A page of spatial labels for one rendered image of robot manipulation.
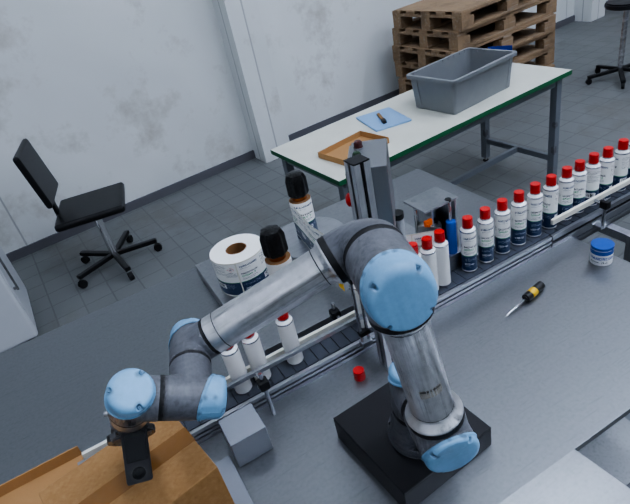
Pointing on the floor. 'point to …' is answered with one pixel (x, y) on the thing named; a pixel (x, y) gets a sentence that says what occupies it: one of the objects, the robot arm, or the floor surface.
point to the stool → (621, 41)
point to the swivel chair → (80, 210)
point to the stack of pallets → (470, 31)
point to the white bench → (434, 128)
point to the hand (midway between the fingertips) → (131, 442)
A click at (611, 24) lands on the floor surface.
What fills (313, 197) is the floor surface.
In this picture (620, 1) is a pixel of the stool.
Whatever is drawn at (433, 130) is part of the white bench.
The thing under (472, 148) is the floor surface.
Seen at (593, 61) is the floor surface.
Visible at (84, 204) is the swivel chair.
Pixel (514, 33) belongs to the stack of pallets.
